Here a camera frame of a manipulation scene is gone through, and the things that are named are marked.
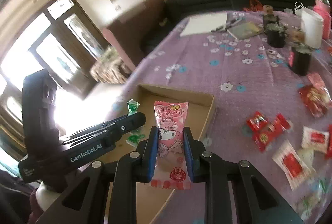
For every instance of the green candy wrapper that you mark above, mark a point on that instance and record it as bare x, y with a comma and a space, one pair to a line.
135, 137
132, 106

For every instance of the black pot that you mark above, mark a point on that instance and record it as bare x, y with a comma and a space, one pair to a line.
276, 35
299, 59

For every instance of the black pot near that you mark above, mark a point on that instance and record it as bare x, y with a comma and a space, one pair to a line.
299, 59

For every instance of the cork stopper far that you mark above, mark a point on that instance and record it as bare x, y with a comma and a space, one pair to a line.
268, 10

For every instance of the green candy wrapper lower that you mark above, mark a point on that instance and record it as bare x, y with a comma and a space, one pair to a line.
135, 137

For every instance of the white red sachet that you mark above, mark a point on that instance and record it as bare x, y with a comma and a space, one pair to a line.
314, 139

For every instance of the small red candy packet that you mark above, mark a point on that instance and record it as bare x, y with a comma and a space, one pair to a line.
257, 122

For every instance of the white paper sheet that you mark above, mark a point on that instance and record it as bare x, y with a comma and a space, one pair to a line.
201, 24

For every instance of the pink red snack packet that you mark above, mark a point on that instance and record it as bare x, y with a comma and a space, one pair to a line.
316, 81

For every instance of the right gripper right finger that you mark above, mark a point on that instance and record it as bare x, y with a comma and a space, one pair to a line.
192, 151

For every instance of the dark red gold-lettered snack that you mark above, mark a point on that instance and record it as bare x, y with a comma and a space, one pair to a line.
316, 100

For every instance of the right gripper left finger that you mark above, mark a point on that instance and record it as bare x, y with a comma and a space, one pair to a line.
150, 155

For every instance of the white red snack packet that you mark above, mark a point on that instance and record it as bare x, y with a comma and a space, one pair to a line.
293, 166

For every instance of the pink cartoon snack packet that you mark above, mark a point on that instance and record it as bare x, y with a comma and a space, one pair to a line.
170, 169

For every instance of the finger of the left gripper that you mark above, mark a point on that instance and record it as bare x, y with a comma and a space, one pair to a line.
119, 126

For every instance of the purple floral tablecloth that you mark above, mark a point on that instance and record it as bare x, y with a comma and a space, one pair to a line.
244, 76

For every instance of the white plastic jar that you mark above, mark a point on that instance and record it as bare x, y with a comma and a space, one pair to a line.
312, 26

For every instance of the cardboard tray box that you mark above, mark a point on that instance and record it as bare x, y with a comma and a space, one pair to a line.
170, 197

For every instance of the pink sleeved bottle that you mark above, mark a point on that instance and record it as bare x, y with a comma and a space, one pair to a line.
322, 7

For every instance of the black pot far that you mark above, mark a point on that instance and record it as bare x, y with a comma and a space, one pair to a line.
276, 35

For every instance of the tan notebook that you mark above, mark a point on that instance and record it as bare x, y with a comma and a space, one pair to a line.
245, 30

